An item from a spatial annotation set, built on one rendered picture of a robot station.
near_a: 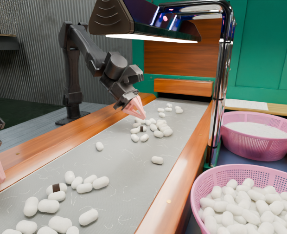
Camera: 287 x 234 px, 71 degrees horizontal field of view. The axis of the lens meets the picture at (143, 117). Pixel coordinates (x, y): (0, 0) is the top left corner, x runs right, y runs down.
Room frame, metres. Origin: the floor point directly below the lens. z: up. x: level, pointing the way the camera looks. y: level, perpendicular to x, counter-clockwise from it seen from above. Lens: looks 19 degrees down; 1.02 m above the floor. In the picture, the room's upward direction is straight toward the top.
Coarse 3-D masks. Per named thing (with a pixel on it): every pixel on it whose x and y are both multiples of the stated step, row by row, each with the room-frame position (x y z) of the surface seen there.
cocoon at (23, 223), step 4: (24, 220) 0.25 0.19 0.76; (20, 224) 0.25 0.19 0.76; (24, 224) 0.25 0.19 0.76; (28, 224) 0.24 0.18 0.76; (32, 224) 0.25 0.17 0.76; (36, 224) 0.25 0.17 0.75; (16, 228) 0.24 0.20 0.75; (20, 228) 0.24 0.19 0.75; (24, 228) 0.24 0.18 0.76; (28, 228) 0.24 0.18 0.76; (32, 228) 0.24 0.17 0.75; (36, 228) 0.25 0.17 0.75; (24, 232) 0.24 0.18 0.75; (28, 232) 0.24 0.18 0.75; (32, 232) 0.24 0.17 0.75
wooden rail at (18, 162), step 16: (144, 96) 1.09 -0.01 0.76; (96, 112) 0.80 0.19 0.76; (112, 112) 0.80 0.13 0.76; (64, 128) 0.62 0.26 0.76; (80, 128) 0.62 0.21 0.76; (96, 128) 0.65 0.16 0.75; (32, 144) 0.51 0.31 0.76; (48, 144) 0.51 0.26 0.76; (64, 144) 0.52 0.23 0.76; (0, 160) 0.42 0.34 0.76; (16, 160) 0.42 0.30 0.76; (32, 160) 0.43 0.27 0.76; (48, 160) 0.46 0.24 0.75; (16, 176) 0.38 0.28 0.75
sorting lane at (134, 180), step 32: (128, 128) 0.69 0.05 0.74; (192, 128) 0.69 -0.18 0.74; (64, 160) 0.46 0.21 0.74; (96, 160) 0.46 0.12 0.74; (128, 160) 0.46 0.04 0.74; (0, 192) 0.34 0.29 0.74; (32, 192) 0.34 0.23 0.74; (96, 192) 0.34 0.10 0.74; (128, 192) 0.34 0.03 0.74; (0, 224) 0.26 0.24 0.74; (96, 224) 0.26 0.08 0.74; (128, 224) 0.26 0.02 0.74
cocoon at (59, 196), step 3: (57, 192) 0.32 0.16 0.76; (60, 192) 0.32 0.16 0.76; (63, 192) 0.32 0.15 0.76; (51, 195) 0.31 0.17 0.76; (54, 195) 0.31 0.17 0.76; (57, 195) 0.31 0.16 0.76; (60, 195) 0.31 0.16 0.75; (63, 195) 0.32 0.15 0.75; (48, 198) 0.31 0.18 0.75; (51, 198) 0.31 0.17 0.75; (54, 198) 0.31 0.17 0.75; (57, 198) 0.31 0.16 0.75; (60, 198) 0.31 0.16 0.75; (63, 198) 0.31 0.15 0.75
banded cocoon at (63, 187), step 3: (60, 183) 0.34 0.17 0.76; (63, 183) 0.34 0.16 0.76; (51, 186) 0.33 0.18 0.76; (60, 186) 0.33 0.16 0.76; (63, 186) 0.34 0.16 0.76; (66, 186) 0.34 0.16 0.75; (48, 189) 0.33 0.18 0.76; (51, 189) 0.33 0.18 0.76; (60, 189) 0.33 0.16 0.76; (63, 189) 0.33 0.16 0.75; (48, 192) 0.32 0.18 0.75; (51, 192) 0.32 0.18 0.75; (48, 195) 0.32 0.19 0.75
